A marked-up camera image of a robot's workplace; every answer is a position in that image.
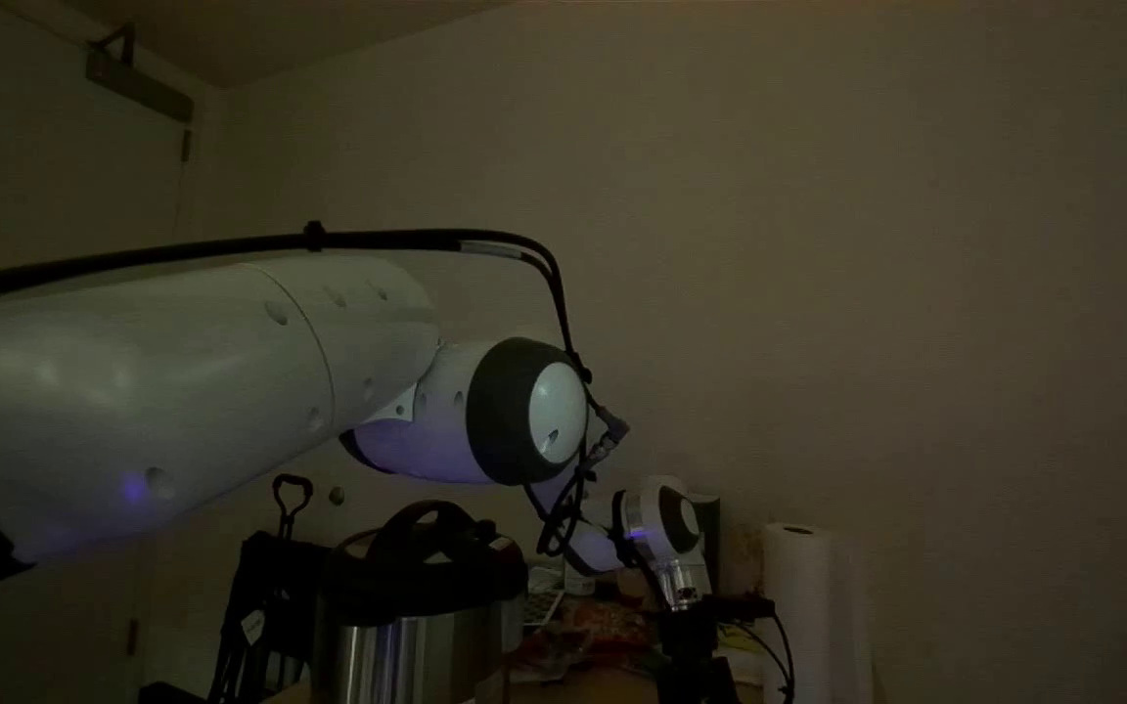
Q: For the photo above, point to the white paper towel roll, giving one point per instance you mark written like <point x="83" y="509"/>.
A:
<point x="804" y="611"/>

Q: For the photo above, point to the pile of food packets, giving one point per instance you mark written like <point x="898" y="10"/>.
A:
<point x="585" y="639"/>

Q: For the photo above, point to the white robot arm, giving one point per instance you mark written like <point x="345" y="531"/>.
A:
<point x="157" y="393"/>

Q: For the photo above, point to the steel pot with black lid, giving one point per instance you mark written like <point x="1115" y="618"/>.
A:
<point x="413" y="629"/>

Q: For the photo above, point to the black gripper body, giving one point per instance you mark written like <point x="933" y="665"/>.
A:
<point x="693" y="650"/>

